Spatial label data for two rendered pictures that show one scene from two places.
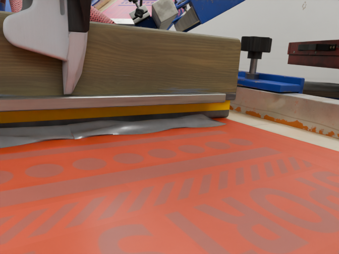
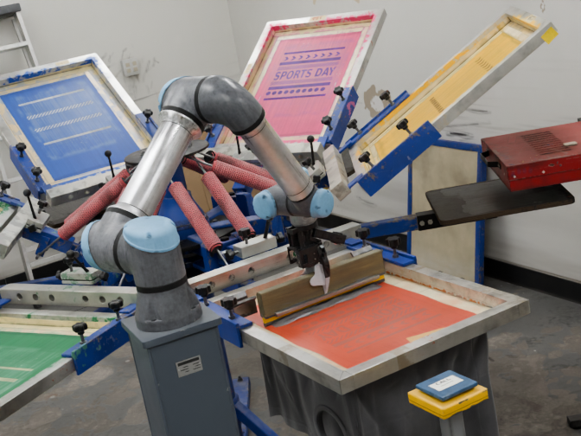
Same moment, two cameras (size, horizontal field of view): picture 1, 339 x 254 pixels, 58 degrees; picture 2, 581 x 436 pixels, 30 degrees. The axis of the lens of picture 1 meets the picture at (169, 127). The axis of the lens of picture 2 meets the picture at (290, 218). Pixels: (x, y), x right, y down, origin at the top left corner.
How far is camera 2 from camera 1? 2.79 m
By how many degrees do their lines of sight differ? 6
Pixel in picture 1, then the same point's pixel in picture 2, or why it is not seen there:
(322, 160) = (405, 297)
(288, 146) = (399, 293)
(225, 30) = (437, 40)
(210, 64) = (370, 265)
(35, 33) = (316, 280)
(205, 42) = (366, 259)
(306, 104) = (411, 272)
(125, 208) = (353, 318)
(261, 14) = (487, 16)
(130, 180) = (352, 313)
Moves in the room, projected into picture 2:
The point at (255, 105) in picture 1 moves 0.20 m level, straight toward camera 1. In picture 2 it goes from (397, 272) to (380, 298)
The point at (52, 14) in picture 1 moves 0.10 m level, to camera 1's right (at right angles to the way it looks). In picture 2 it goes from (320, 274) to (355, 269)
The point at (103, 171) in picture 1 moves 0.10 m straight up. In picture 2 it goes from (345, 313) to (339, 278)
